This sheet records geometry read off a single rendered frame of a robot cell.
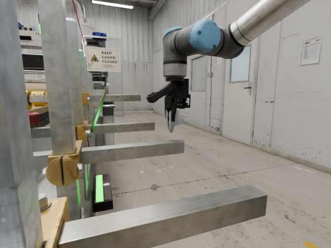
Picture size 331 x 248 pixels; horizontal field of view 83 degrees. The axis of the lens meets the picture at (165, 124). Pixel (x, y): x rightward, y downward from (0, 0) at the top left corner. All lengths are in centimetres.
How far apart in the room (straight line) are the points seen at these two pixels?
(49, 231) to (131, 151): 27
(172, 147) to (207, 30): 36
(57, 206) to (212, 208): 17
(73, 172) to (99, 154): 8
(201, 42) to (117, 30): 917
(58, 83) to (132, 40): 932
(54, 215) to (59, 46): 27
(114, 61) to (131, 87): 644
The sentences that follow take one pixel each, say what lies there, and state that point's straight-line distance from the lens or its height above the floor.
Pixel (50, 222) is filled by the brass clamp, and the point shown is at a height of 85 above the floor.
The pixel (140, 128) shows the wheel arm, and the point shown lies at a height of 84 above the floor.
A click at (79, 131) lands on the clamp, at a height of 86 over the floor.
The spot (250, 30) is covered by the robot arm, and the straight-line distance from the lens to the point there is 68.
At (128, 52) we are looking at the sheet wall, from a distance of 955.
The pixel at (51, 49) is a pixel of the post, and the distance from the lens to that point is 39.
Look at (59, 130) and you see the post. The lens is 39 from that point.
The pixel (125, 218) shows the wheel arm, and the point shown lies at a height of 84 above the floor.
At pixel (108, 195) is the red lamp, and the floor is 70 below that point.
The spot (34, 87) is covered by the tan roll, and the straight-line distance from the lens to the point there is 304.
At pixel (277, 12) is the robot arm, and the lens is 66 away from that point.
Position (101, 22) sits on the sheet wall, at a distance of 972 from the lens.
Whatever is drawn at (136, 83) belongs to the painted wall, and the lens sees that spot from 940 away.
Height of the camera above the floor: 97
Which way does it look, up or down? 9 degrees down
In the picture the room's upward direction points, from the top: straight up
